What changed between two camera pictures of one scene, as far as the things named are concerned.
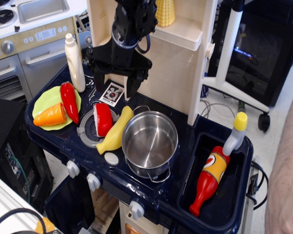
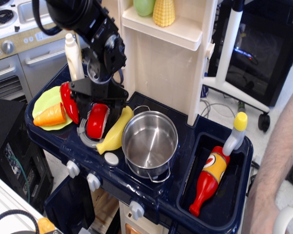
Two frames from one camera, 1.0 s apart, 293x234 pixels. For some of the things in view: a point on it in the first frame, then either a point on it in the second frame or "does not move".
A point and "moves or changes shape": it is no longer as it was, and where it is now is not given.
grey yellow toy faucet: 236,139 does not move
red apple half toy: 103,119 moves or changes shape
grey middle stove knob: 94,182 does not move
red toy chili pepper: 68,93 does not move
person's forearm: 283,213 -> 284,146
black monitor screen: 265,45 does not move
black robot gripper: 106,57 -> 88,92
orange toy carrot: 55,115 does not move
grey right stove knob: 137,209 does not move
